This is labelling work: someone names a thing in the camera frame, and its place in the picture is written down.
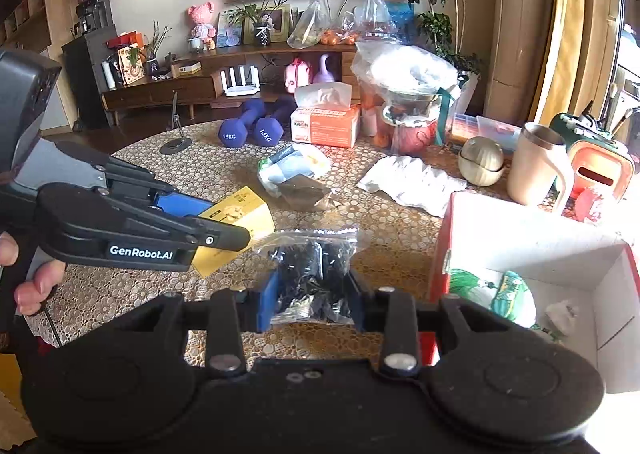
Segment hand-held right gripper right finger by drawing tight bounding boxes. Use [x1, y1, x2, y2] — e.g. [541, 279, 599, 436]
[346, 267, 511, 377]

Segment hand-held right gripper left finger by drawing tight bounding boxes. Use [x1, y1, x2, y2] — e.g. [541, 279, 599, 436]
[117, 267, 282, 377]

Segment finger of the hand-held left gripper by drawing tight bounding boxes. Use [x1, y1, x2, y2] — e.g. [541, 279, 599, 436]
[106, 185, 252, 253]
[55, 140, 217, 221]

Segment yellow cardboard box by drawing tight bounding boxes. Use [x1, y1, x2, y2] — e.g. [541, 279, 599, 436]
[191, 185, 276, 280]

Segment clear bag of black screws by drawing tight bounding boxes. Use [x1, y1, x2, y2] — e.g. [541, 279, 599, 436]
[251, 228, 362, 326]

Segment white cardboard box red outside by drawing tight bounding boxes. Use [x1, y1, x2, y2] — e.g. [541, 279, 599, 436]
[428, 190, 640, 396]

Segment person's left hand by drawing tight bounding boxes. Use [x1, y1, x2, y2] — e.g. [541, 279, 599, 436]
[0, 232, 68, 317]

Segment black phone stand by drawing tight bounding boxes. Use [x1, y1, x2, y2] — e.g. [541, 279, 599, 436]
[159, 93, 194, 155]

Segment blue dumbbell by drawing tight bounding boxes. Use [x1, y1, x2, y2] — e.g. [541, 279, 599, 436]
[219, 99, 267, 149]
[248, 94, 298, 148]

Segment plastic bag of packets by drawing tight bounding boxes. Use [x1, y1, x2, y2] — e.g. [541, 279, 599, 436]
[256, 142, 334, 213]

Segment white item with green tassel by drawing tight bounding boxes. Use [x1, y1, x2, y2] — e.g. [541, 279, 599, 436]
[446, 268, 502, 308]

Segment wooden television cabinet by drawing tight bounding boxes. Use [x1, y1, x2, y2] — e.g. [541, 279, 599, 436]
[100, 41, 372, 128]

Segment white router with antennas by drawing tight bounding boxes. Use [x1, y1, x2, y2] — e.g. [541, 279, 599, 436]
[222, 64, 261, 98]

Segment white crumpled cloth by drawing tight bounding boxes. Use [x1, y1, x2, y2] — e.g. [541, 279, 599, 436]
[355, 154, 469, 219]

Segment wooden board with plant picture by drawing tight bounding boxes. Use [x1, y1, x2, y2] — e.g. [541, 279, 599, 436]
[117, 46, 147, 86]

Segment dark tall cabinet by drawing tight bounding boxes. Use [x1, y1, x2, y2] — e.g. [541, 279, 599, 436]
[60, 24, 122, 131]

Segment orange tissue box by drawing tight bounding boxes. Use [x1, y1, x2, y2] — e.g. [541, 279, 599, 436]
[289, 82, 362, 149]

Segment green patterned pouch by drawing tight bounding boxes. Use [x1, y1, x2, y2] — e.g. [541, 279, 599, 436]
[489, 269, 539, 328]

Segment pink small backpack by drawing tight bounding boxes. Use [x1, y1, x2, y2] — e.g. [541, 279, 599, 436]
[284, 57, 312, 88]

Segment clear gift bag green ribbon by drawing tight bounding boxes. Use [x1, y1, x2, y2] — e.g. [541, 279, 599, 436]
[380, 84, 464, 158]

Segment pink plush doll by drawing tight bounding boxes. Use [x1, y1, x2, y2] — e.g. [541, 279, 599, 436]
[187, 3, 217, 51]

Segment beige round lidded bowl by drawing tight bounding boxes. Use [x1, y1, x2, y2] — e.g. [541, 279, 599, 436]
[458, 136, 506, 187]

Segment purple swan figure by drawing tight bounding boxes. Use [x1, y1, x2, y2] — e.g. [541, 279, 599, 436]
[313, 53, 344, 84]

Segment crumpled white tissue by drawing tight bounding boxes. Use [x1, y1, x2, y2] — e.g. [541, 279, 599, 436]
[544, 300, 577, 336]

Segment black coffee maker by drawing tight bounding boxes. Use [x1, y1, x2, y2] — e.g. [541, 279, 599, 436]
[74, 0, 112, 35]

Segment clear bag with vegetables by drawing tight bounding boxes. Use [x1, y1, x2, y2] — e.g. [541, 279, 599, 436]
[287, 0, 332, 48]

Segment clear plastic storage box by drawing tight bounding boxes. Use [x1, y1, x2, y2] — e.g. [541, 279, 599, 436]
[449, 113, 522, 153]

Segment clear bag of oranges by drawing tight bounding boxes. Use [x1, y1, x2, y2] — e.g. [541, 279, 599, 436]
[320, 0, 402, 46]

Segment large clear plastic bag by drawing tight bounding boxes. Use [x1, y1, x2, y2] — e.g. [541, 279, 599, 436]
[349, 43, 462, 104]

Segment red fluffy plush fruit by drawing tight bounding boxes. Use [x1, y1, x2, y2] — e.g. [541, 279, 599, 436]
[573, 186, 619, 225]

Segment orange and green case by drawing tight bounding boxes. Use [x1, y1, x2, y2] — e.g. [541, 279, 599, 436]
[549, 112, 636, 200]

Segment tall green houseplant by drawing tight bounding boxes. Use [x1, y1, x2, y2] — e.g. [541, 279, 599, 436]
[402, 0, 494, 76]

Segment yellow curtain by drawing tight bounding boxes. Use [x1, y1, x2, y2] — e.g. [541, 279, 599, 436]
[549, 0, 587, 108]

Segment green photo frame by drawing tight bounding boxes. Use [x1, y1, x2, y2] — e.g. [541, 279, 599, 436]
[243, 3, 292, 45]

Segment beige jug with handle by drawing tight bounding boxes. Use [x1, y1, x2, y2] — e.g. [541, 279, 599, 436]
[506, 122, 577, 208]

